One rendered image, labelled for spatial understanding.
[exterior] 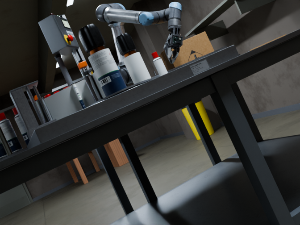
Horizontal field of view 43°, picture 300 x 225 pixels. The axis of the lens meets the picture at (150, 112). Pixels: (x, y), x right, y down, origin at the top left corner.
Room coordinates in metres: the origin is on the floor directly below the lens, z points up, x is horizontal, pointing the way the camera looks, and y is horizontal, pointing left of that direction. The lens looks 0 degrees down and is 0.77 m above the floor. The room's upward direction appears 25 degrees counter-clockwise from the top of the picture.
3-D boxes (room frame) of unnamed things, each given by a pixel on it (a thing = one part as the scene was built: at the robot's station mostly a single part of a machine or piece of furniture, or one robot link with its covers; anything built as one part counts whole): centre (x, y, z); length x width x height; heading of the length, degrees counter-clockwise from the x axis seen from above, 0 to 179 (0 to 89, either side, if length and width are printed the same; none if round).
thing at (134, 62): (1.86, -0.03, 1.03); 0.09 x 0.09 x 0.30
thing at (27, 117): (1.85, 0.50, 1.01); 0.14 x 0.13 x 0.26; 112
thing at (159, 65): (2.21, -0.16, 0.98); 0.05 x 0.05 x 0.20
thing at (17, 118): (1.91, 0.60, 0.98); 0.05 x 0.05 x 0.20
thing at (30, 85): (1.85, 0.50, 1.14); 0.14 x 0.11 x 0.01; 112
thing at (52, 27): (2.13, 0.27, 1.38); 0.17 x 0.10 x 0.19; 167
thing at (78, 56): (2.21, 0.24, 1.17); 0.04 x 0.04 x 0.67; 22
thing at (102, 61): (1.47, 0.08, 1.04); 0.09 x 0.09 x 0.29
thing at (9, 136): (1.89, 0.67, 0.98); 0.05 x 0.05 x 0.20
